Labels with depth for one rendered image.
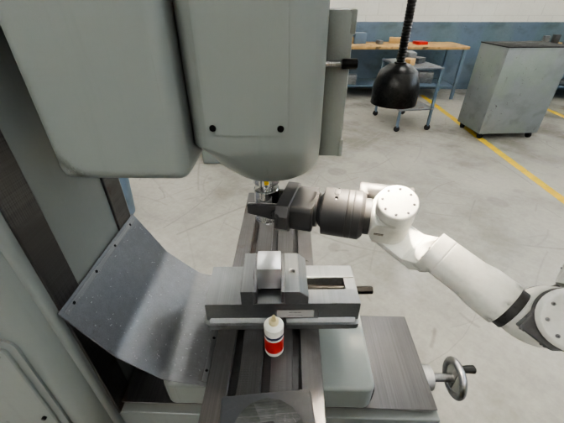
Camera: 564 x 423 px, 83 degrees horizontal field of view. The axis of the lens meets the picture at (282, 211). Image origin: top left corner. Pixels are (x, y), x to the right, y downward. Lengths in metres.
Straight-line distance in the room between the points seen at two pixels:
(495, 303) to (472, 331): 1.65
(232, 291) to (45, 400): 0.43
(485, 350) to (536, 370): 0.23
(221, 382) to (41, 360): 0.34
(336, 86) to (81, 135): 0.36
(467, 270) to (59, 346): 0.73
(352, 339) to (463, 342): 1.28
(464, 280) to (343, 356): 0.42
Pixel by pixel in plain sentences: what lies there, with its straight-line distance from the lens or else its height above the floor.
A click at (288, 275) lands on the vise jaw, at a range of 0.73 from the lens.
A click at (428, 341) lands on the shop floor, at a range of 2.05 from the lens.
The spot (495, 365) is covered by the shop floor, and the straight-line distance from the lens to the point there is 2.12.
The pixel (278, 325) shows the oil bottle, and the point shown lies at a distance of 0.67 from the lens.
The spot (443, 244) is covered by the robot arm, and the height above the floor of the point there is 1.24.
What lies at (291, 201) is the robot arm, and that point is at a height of 1.26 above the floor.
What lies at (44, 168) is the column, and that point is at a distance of 0.67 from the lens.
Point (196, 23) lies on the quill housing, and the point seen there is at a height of 1.54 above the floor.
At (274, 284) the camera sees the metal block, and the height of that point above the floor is 1.03.
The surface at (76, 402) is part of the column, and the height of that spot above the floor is 0.85.
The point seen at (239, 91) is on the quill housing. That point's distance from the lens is 0.44.
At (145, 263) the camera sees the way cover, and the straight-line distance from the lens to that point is 0.89.
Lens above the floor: 1.56
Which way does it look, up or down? 34 degrees down
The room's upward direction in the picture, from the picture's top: straight up
